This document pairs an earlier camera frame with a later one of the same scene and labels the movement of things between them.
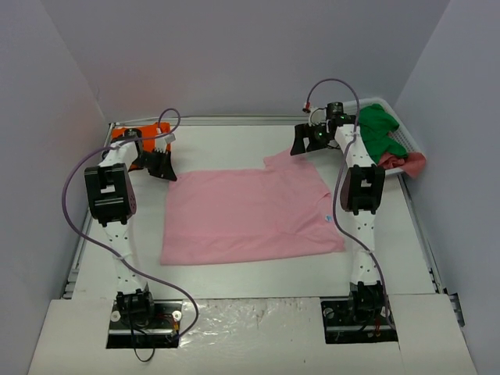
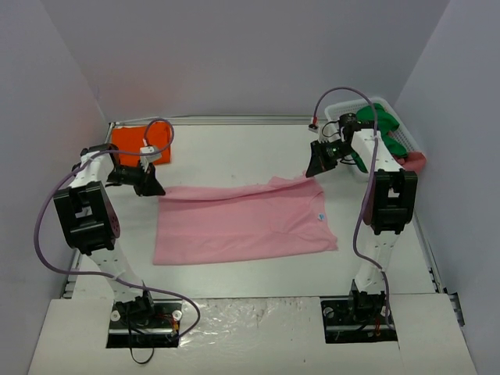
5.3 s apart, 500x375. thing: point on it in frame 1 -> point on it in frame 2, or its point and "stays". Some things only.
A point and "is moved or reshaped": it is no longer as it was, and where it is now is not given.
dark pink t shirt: x=413 y=163 stays
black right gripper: x=305 y=133 -> x=325 y=154
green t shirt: x=376 y=125 stays
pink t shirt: x=284 y=209 is moved or reshaped
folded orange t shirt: x=153 y=138 stays
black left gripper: x=157 y=161 -> x=144 y=178
